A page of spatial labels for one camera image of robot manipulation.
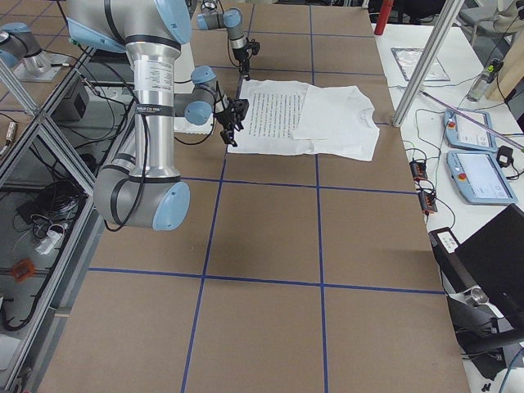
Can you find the red cylinder bottle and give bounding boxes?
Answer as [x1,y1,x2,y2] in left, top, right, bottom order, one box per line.
[374,0,394,36]

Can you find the clear water bottle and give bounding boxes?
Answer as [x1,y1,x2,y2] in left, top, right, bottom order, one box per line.
[467,58,504,102]

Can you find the black laptop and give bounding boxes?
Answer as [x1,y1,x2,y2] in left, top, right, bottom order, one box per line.
[432,204,523,328]

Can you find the black power adapter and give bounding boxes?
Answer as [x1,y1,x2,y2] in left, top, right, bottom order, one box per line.
[496,146,514,168]

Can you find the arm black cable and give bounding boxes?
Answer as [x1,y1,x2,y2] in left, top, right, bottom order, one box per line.
[73,44,226,233]

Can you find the orange black adapter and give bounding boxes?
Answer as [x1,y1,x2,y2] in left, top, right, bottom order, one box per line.
[409,160,428,181]
[418,190,438,215]

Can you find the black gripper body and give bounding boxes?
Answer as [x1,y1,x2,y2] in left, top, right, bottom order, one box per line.
[215,98,249,135]
[232,37,260,68]

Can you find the upper orange black adapter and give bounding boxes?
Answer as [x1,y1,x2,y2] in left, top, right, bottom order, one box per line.
[409,160,428,181]

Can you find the aluminium frame post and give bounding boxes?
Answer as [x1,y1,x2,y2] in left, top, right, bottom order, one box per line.
[392,0,464,128]

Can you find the white long-sleeve printed shirt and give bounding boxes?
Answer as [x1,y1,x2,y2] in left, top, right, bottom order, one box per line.
[228,80,380,161]

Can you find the lower orange black adapter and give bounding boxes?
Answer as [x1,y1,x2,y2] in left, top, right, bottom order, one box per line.
[418,190,438,215]

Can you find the upper blue teach pendant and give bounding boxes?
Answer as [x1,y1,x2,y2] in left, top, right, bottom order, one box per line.
[444,110,497,152]

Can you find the orange plastic part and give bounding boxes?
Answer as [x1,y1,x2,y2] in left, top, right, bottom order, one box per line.
[10,259,35,282]

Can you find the silver framed board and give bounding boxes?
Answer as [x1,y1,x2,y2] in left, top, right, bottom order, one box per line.
[390,47,451,84]

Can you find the lower blue teach pendant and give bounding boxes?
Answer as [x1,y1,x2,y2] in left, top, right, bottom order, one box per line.
[446,150,518,206]

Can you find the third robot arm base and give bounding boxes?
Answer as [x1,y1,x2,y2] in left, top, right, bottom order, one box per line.
[1,22,70,82]

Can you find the blue teach pendant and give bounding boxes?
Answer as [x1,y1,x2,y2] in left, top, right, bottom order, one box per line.
[446,150,518,206]
[444,110,497,152]

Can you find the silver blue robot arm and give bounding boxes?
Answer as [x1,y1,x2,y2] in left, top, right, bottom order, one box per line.
[196,1,260,80]
[67,1,260,232]

